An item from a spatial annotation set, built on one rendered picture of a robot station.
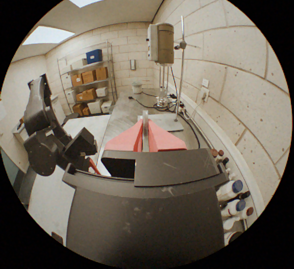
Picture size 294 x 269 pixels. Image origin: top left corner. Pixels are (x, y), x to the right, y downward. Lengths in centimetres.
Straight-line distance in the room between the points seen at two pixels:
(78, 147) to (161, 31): 53
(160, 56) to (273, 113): 54
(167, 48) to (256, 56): 41
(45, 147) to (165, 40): 54
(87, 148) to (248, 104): 57
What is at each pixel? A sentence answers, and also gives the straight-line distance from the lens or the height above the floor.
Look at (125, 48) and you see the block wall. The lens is 257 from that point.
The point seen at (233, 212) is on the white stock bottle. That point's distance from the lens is 43.
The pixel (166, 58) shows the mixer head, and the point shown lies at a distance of 49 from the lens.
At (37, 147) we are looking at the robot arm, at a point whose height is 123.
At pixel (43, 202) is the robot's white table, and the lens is 68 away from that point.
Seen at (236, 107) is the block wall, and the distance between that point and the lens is 52.
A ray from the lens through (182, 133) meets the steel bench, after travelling 62.
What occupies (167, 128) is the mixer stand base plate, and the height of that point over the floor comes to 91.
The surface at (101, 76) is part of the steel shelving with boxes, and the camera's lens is 232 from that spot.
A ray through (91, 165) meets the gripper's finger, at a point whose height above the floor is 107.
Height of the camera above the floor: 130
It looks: 37 degrees down
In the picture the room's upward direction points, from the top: 2 degrees counter-clockwise
